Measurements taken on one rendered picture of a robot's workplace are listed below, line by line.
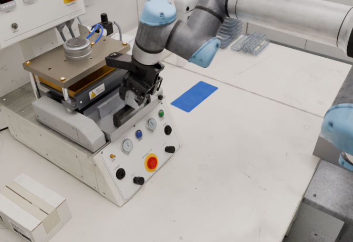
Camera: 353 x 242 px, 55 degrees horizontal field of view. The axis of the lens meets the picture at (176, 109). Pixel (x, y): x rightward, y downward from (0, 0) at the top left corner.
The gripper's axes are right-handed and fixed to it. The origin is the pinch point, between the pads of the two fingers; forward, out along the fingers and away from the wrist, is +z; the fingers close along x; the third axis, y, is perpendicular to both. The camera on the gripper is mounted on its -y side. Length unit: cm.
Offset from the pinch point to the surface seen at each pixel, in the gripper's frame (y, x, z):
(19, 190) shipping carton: -6.4, -33.0, 19.9
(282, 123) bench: 42, 48, 12
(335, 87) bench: 51, 86, 8
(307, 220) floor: 86, 71, 75
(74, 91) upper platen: -11.2, -10.1, -1.8
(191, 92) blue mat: 3, 46, 26
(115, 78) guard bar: -8.3, 3.9, -0.5
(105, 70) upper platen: -12.0, 3.5, -1.5
